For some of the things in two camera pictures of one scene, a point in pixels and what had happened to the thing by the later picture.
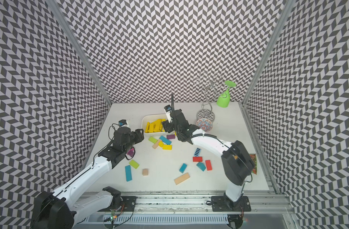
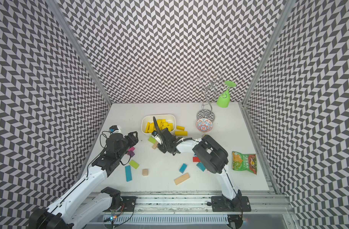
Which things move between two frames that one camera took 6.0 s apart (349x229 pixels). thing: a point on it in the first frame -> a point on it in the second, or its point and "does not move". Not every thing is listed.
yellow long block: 146,130 does not move
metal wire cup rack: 211,88 does not move
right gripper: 166,126 -> 160,147
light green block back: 152,140 does not move
